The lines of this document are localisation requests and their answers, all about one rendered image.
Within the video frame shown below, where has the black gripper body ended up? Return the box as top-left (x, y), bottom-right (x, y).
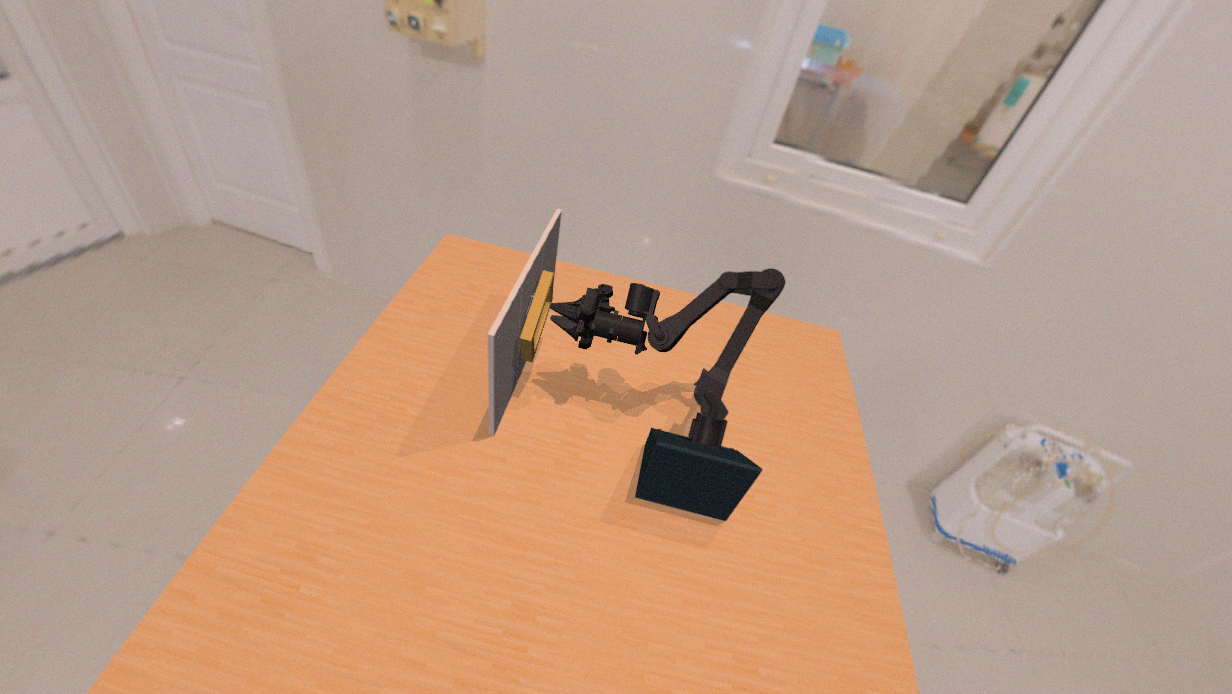
top-left (578, 288), bottom-right (622, 349)

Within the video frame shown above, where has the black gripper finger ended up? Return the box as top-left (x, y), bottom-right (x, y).
top-left (549, 316), bottom-right (582, 341)
top-left (549, 295), bottom-right (585, 324)

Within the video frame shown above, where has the grey wall panel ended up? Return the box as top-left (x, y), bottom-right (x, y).
top-left (488, 210), bottom-right (561, 435)

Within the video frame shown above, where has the gold picture frame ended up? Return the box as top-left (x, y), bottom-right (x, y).
top-left (520, 270), bottom-right (554, 362)

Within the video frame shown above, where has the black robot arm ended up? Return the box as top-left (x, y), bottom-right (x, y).
top-left (617, 269), bottom-right (785, 450)

